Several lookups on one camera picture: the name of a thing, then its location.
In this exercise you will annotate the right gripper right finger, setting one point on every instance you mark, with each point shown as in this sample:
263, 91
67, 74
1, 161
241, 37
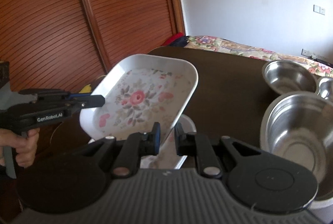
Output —
184, 141

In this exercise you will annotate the floral square plate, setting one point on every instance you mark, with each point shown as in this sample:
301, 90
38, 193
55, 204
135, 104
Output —
166, 148
139, 91

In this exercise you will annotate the small steel bowl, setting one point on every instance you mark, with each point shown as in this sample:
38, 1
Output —
325, 88

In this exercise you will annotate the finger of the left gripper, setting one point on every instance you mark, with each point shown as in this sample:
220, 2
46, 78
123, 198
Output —
86, 102
76, 95

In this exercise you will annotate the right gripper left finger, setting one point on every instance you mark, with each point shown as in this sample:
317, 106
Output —
150, 142

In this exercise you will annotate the person's left hand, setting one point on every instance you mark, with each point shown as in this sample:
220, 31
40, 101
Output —
25, 147

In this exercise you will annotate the red folded blanket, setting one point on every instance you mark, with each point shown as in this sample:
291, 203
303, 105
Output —
173, 38

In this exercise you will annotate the large steel bowl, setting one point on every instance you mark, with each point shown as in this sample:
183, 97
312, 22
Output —
298, 127

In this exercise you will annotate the medium steel bowl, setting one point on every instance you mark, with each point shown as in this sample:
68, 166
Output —
288, 76

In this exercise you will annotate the floral bed quilt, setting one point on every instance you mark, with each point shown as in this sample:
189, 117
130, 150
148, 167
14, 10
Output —
215, 44

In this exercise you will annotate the white wall switch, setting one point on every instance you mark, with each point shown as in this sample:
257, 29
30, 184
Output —
318, 9

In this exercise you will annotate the dark blue blanket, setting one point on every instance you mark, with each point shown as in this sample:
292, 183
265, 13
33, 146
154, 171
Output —
180, 42

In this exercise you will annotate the wooden louvred wardrobe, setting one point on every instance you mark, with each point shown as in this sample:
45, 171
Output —
68, 43

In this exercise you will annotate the wall socket strip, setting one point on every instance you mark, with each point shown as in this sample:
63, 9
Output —
313, 55

